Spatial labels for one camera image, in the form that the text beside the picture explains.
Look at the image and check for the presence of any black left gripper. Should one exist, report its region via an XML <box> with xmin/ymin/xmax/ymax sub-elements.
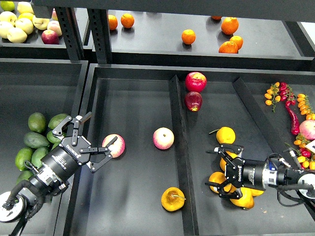
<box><xmin>36</xmin><ymin>112</ymin><xmax>118</xmax><ymax>189</ymax></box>

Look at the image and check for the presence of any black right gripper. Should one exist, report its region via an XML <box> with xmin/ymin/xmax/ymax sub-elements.
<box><xmin>205</xmin><ymin>144</ymin><xmax>278</xmax><ymax>199</ymax></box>

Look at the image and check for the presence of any dark green avocado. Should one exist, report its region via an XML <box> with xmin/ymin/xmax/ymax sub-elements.
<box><xmin>51</xmin><ymin>142</ymin><xmax>60</xmax><ymax>150</ymax></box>

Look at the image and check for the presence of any yellow pear with stem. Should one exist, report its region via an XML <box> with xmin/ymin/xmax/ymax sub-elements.
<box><xmin>161</xmin><ymin>187</ymin><xmax>186</xmax><ymax>212</ymax></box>

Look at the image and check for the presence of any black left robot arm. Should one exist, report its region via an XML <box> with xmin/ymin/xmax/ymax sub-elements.
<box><xmin>0</xmin><ymin>112</ymin><xmax>118</xmax><ymax>236</ymax></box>

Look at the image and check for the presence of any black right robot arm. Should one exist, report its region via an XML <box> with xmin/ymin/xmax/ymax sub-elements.
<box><xmin>205</xmin><ymin>143</ymin><xmax>315</xmax><ymax>210</ymax></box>

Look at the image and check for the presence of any yellow pear middle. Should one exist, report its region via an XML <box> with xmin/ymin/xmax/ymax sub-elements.
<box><xmin>220</xmin><ymin>151</ymin><xmax>237</xmax><ymax>172</ymax></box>

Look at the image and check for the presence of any yellow pear lower left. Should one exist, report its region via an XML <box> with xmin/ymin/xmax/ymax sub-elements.
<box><xmin>209</xmin><ymin>172</ymin><xmax>236</xmax><ymax>194</ymax></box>

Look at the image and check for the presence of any green avocado small centre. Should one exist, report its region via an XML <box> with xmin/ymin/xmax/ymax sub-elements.
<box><xmin>46</xmin><ymin>130</ymin><xmax>61</xmax><ymax>144</ymax></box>

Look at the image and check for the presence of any yellow pear lower right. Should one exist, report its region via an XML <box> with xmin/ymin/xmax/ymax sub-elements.
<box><xmin>251</xmin><ymin>189</ymin><xmax>265</xmax><ymax>197</ymax></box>

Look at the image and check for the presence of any yellow pear bottom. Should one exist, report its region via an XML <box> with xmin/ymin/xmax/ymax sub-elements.
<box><xmin>230</xmin><ymin>187</ymin><xmax>254</xmax><ymax>209</ymax></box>

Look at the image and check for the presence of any green avocado top right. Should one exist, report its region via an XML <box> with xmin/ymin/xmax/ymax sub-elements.
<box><xmin>48</xmin><ymin>113</ymin><xmax>68</xmax><ymax>130</ymax></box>

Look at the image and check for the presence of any green avocado centre low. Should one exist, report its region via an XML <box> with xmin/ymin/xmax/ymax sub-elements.
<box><xmin>31</xmin><ymin>147</ymin><xmax>49</xmax><ymax>169</ymax></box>

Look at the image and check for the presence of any yellow pear top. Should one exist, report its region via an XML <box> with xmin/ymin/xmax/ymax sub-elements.
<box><xmin>209</xmin><ymin>126</ymin><xmax>236</xmax><ymax>144</ymax></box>

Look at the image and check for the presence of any dark avocado middle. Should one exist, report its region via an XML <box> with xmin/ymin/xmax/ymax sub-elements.
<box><xmin>24</xmin><ymin>131</ymin><xmax>50</xmax><ymax>149</ymax></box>

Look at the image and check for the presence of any green avocado top left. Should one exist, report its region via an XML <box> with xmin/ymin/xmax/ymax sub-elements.
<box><xmin>28</xmin><ymin>112</ymin><xmax>46</xmax><ymax>133</ymax></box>

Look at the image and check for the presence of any bright green avocado left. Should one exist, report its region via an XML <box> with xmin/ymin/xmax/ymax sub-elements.
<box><xmin>15</xmin><ymin>147</ymin><xmax>33</xmax><ymax>171</ymax></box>

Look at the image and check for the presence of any green avocado bottom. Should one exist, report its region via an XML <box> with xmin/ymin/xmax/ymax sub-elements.
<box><xmin>16</xmin><ymin>170</ymin><xmax>34</xmax><ymax>184</ymax></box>

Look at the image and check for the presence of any pink apple left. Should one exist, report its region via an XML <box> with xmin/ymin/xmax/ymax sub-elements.
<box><xmin>102</xmin><ymin>134</ymin><xmax>125</xmax><ymax>158</ymax></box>

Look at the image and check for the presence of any pink apple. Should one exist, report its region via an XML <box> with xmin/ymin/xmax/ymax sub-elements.
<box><xmin>153</xmin><ymin>127</ymin><xmax>174</xmax><ymax>150</ymax></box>
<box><xmin>102</xmin><ymin>134</ymin><xmax>125</xmax><ymax>158</ymax></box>

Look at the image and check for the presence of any red chili pepper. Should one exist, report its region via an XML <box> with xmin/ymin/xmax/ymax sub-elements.
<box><xmin>285</xmin><ymin>101</ymin><xmax>300</xmax><ymax>135</ymax></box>

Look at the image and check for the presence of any black left tray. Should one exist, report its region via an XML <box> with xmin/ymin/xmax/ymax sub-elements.
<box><xmin>0</xmin><ymin>58</ymin><xmax>89</xmax><ymax>236</ymax></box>

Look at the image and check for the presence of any pink apple centre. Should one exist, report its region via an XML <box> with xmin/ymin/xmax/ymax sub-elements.
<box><xmin>153</xmin><ymin>127</ymin><xmax>174</xmax><ymax>150</ymax></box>

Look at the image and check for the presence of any pink peach right edge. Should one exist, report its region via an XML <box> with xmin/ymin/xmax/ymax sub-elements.
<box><xmin>299</xmin><ymin>120</ymin><xmax>315</xmax><ymax>140</ymax></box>

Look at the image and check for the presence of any orange cherry tomato bunch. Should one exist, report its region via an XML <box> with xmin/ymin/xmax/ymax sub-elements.
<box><xmin>264</xmin><ymin>82</ymin><xmax>281</xmax><ymax>112</ymax></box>

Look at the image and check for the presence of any dark red apple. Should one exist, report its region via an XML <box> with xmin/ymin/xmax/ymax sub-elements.
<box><xmin>184</xmin><ymin>91</ymin><xmax>203</xmax><ymax>112</ymax></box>

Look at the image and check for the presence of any black middle divided tray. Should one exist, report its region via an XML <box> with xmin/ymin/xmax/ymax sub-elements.
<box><xmin>55</xmin><ymin>65</ymin><xmax>315</xmax><ymax>236</ymax></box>

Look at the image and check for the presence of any bright red apple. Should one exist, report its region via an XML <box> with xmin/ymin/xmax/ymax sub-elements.
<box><xmin>185</xmin><ymin>72</ymin><xmax>207</xmax><ymax>93</ymax></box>

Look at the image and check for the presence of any red apple on shelf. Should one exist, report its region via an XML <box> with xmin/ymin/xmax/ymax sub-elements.
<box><xmin>41</xmin><ymin>29</ymin><xmax>60</xmax><ymax>45</ymax></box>

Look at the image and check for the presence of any orange shelf front right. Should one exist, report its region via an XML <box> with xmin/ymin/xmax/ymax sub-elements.
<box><xmin>219</xmin><ymin>41</ymin><xmax>238</xmax><ymax>54</ymax></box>

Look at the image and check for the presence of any pale yellow apple front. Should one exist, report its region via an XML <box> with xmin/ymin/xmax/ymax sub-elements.
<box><xmin>7</xmin><ymin>28</ymin><xmax>28</xmax><ymax>43</ymax></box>

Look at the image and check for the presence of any black upper shelf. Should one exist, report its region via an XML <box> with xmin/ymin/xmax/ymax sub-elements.
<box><xmin>110</xmin><ymin>11</ymin><xmax>315</xmax><ymax>71</ymax></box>

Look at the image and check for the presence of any orange on shelf left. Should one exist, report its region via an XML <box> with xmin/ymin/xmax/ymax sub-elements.
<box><xmin>108</xmin><ymin>15</ymin><xmax>118</xmax><ymax>30</ymax></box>

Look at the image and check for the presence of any orange shelf right small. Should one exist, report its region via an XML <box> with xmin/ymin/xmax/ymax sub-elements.
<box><xmin>230</xmin><ymin>35</ymin><xmax>244</xmax><ymax>50</ymax></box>

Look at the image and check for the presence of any orange on shelf centre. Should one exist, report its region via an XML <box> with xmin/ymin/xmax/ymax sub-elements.
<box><xmin>181</xmin><ymin>29</ymin><xmax>196</xmax><ymax>45</ymax></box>

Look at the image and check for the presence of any large orange on shelf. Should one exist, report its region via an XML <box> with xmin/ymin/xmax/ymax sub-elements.
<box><xmin>221</xmin><ymin>17</ymin><xmax>239</xmax><ymax>35</ymax></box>

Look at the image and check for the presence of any green lime on shelf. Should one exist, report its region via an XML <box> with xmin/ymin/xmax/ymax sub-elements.
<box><xmin>0</xmin><ymin>1</ymin><xmax>15</xmax><ymax>11</ymax></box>

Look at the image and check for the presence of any black shelf upright post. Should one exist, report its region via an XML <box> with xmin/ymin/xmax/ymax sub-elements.
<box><xmin>87</xmin><ymin>8</ymin><xmax>113</xmax><ymax>64</ymax></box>

